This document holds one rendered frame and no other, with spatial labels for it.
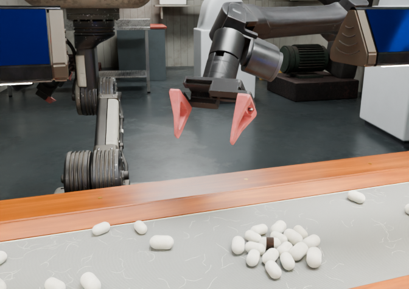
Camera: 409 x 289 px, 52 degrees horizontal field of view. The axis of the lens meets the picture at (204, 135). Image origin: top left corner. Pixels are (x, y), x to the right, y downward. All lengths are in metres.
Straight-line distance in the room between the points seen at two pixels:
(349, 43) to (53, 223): 0.56
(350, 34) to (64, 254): 0.53
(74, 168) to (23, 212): 0.20
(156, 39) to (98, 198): 6.14
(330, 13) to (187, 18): 7.74
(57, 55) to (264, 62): 0.41
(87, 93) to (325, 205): 0.69
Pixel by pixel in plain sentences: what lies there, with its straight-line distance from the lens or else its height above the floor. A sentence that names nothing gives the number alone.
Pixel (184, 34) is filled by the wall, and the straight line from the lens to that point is 8.70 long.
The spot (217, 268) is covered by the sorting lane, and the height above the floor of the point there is 0.74.
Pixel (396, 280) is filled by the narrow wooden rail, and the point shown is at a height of 0.76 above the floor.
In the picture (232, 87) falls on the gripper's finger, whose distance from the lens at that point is 0.67.
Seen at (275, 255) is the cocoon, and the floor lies 0.75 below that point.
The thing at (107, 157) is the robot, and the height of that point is 0.79.
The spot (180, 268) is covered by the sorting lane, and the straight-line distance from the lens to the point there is 0.65.
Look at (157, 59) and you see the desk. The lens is 6.92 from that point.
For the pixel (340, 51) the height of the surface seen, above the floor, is 1.06.
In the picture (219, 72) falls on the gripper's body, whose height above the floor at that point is 1.01.
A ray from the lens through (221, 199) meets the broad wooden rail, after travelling 0.82.
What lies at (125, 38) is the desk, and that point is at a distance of 6.89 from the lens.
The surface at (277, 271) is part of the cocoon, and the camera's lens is 0.63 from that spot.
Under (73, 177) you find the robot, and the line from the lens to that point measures 0.96.
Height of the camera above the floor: 1.11
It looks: 17 degrees down
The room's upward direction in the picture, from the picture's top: straight up
